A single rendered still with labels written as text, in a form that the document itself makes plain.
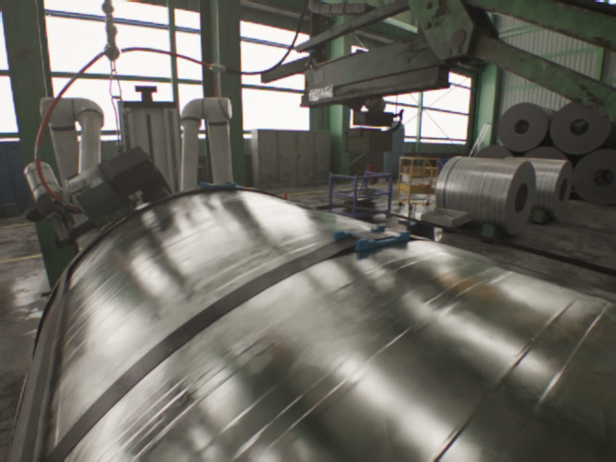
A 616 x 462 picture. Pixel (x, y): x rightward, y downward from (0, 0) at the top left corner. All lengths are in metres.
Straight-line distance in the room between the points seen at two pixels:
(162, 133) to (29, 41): 2.29
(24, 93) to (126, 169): 3.13
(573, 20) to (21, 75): 4.10
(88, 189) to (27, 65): 3.17
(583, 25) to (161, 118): 2.01
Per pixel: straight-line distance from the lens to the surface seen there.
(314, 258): 0.41
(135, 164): 1.06
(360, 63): 1.31
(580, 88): 0.82
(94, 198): 1.07
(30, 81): 4.14
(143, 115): 2.21
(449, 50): 1.02
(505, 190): 5.46
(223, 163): 1.91
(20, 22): 4.27
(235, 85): 4.43
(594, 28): 0.84
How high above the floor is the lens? 1.50
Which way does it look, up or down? 15 degrees down
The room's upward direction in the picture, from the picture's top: straight up
